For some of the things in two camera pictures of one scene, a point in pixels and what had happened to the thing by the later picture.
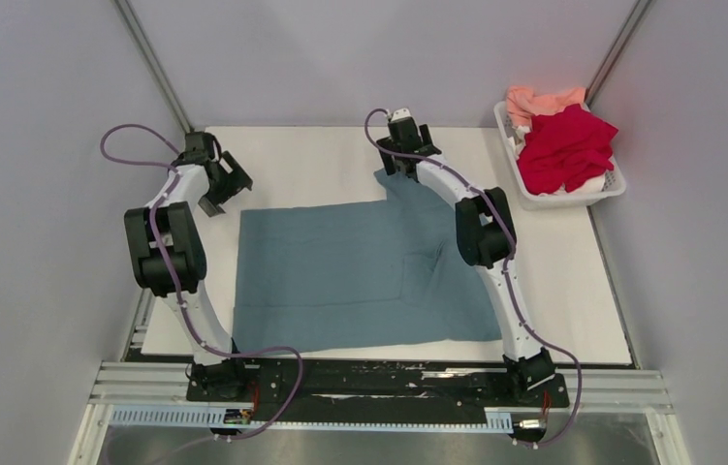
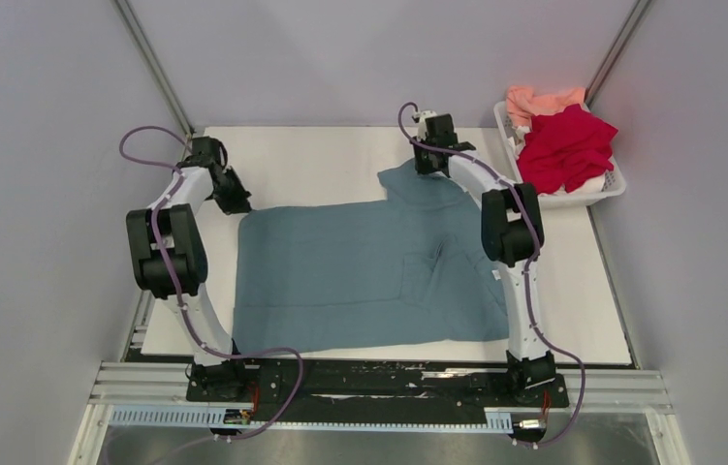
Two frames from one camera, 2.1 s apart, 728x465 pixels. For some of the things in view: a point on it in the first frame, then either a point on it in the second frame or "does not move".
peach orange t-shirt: [522, 104] does not move
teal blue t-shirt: [374, 275] does not move
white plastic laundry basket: [614, 181] does not move
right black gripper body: [389, 143] to [423, 159]
